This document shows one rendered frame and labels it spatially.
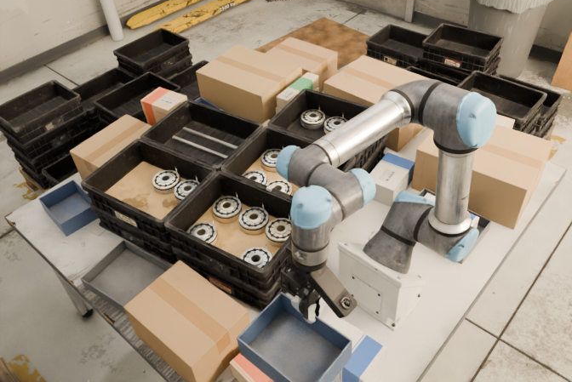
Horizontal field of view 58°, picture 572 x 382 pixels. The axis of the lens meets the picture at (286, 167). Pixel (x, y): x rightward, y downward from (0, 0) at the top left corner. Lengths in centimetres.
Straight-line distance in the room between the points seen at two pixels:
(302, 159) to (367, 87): 125
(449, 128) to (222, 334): 82
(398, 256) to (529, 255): 142
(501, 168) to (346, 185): 103
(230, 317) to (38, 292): 162
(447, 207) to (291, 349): 55
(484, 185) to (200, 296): 104
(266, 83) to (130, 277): 102
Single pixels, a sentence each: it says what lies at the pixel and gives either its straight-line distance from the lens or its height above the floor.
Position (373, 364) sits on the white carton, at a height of 79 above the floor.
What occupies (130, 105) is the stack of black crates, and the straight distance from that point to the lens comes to 313.
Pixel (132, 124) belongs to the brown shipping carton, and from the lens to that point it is 231.
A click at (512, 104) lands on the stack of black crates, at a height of 49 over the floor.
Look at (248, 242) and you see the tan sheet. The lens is 174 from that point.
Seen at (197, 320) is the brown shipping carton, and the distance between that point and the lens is 155.
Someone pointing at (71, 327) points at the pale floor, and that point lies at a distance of 278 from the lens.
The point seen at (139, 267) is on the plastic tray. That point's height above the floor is 70.
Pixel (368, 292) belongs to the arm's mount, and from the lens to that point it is 163.
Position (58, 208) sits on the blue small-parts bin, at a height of 70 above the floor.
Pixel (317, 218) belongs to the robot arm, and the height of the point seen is 145.
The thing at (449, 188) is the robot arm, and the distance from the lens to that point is 139.
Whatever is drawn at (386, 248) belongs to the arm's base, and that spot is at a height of 93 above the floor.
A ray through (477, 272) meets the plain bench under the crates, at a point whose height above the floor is 70.
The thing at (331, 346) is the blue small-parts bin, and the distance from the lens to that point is 123.
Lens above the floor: 214
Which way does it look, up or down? 41 degrees down
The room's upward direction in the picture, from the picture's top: 5 degrees counter-clockwise
